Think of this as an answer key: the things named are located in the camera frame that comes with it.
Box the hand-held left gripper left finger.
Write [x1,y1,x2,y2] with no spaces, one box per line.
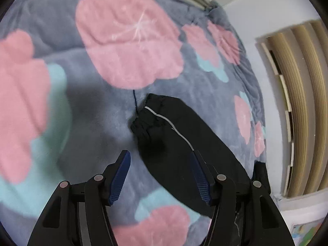
[27,150,132,246]

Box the grey pink floral blanket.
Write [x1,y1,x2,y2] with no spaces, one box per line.
[0,0,268,246]

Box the tan slatted wall panel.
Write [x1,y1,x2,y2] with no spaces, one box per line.
[260,19,328,198]

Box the black garment with white piping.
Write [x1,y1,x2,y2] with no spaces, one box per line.
[130,89,272,246]

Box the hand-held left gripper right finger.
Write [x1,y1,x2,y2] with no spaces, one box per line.
[190,150,295,246]

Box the colourful wall map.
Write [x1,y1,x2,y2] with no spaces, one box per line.
[291,220,324,246]

